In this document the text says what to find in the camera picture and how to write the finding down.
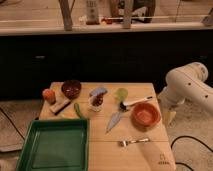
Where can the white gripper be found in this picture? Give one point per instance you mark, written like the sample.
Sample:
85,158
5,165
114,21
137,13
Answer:
169,114

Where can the silver metal fork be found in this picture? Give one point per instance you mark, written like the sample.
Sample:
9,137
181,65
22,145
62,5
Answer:
125,143

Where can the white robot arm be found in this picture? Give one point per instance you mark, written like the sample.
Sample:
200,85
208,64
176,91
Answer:
185,82

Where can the green plastic tray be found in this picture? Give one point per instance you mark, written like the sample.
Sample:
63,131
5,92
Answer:
55,145

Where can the orange plastic bowl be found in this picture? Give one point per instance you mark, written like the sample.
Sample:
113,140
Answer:
146,114

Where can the grey blade knife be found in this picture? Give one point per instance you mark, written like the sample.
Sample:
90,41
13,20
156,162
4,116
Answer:
114,120

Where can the blue grey cloth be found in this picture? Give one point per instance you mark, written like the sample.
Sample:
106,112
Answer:
97,91

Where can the green pepper toy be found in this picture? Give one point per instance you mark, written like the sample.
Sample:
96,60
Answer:
78,111

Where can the dark red bowl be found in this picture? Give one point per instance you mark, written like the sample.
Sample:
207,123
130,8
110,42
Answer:
71,88

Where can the beige black block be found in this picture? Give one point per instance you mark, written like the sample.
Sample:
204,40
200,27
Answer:
58,106

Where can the bottle on counter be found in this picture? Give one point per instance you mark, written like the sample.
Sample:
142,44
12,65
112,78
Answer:
92,12

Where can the white handled brush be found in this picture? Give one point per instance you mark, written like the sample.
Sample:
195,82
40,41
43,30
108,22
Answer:
124,105

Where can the wooden post right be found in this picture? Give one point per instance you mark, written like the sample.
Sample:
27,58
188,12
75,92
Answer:
128,6

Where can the wooden post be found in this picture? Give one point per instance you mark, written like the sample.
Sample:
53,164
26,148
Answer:
128,6
65,11

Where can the wooden post left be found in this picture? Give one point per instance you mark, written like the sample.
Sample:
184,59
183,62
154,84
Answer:
65,11

